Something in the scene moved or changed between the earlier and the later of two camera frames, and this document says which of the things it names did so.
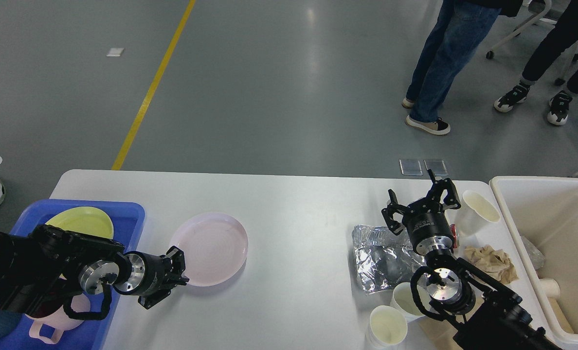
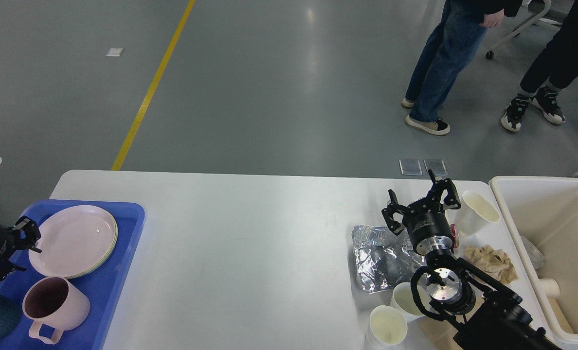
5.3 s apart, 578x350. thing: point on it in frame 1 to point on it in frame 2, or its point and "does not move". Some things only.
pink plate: (214, 247) to (75, 240)
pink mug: (60, 320) does not move
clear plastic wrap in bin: (537, 255) does not move
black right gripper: (428, 228) does not move
